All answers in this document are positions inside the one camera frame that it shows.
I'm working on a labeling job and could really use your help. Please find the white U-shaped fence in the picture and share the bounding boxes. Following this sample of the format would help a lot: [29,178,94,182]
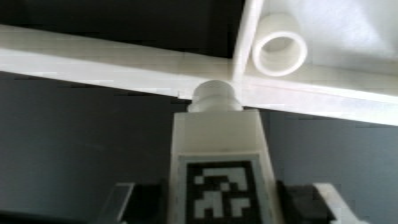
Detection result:
[0,24,398,126]

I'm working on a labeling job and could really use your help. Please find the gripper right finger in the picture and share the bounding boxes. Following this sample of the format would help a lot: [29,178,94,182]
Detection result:
[277,182,368,224]

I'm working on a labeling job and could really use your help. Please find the white table leg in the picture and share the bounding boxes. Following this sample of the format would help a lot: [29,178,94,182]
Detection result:
[167,80,284,224]

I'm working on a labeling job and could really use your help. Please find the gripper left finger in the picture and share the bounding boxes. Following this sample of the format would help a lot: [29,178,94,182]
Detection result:
[96,182,167,224]

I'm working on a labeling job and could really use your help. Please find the white square table top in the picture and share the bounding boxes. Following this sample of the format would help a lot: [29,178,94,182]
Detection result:
[231,0,398,101]

